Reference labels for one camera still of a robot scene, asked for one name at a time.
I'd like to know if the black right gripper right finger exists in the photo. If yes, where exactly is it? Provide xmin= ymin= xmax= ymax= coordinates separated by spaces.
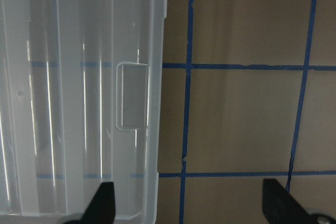
xmin=262 ymin=178 xmax=320 ymax=224

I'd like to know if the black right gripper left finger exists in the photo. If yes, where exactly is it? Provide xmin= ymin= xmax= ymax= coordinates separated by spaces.
xmin=76 ymin=182 xmax=116 ymax=224

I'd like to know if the clear plastic box lid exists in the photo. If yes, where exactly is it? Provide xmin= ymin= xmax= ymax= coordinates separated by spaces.
xmin=1 ymin=0 xmax=167 ymax=223

